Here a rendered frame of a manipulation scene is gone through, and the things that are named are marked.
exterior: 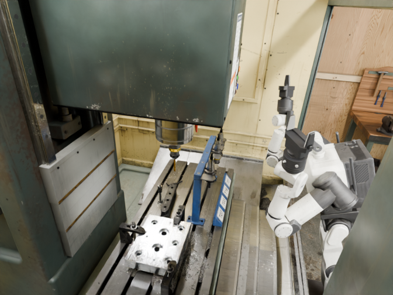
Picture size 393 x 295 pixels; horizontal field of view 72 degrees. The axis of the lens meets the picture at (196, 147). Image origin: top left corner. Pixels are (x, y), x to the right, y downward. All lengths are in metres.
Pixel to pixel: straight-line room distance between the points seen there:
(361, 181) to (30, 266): 1.53
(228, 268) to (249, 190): 0.73
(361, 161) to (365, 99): 2.48
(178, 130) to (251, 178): 1.25
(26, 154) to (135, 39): 0.57
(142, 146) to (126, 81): 1.54
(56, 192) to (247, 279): 1.02
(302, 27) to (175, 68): 1.23
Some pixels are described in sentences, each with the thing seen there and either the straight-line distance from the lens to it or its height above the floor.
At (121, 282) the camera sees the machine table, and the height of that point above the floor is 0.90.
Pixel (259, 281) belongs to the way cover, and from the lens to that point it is 1.60.
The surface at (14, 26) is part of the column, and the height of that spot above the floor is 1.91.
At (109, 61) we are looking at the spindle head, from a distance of 0.97.
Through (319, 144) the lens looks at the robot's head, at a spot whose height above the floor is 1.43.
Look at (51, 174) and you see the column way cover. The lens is 1.18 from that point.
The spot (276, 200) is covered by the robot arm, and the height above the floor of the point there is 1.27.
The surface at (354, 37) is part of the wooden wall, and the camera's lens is 3.72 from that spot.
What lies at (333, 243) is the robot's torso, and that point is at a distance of 1.71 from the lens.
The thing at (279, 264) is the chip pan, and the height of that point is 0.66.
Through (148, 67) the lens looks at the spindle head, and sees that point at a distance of 0.91.
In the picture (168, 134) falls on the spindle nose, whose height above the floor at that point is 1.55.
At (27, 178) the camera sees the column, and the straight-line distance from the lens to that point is 1.16.
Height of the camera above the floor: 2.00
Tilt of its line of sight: 29 degrees down
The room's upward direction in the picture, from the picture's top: 3 degrees clockwise
